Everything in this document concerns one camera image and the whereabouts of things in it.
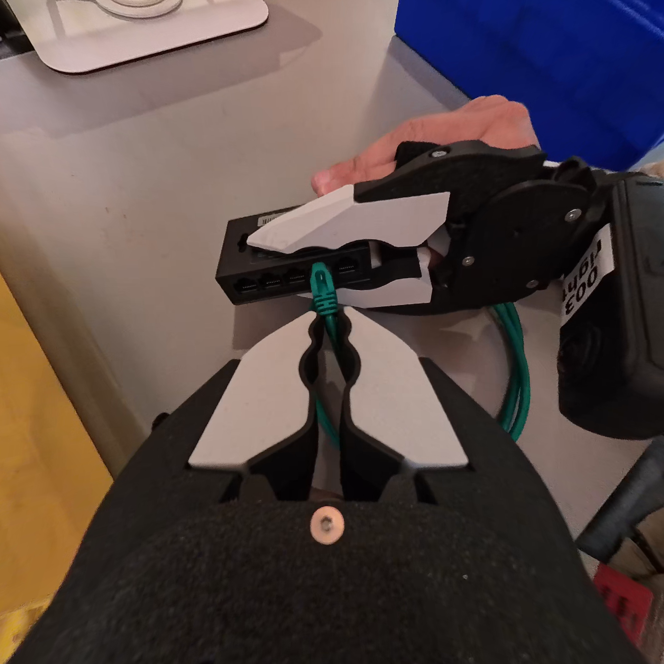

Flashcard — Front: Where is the black network switch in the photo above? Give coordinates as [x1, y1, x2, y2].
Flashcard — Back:
[215, 205, 421, 307]

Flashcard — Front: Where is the green ethernet cable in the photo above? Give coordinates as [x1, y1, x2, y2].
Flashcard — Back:
[308, 262, 531, 448]

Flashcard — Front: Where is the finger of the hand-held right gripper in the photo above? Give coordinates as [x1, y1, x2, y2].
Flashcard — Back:
[332, 244, 435, 310]
[246, 185, 452, 256]

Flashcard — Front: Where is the person's right hand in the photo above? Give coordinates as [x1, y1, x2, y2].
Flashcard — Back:
[311, 95, 543, 198]

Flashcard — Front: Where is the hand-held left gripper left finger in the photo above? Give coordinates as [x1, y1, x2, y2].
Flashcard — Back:
[188, 311, 325, 501]

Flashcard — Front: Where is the blue storage bin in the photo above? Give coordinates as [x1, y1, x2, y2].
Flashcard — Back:
[394, 0, 664, 172]

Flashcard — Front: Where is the yellow storage bin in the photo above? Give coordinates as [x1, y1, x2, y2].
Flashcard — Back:
[0, 275, 114, 639]

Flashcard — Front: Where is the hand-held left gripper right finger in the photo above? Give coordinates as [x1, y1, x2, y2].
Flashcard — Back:
[337, 307, 470, 501]

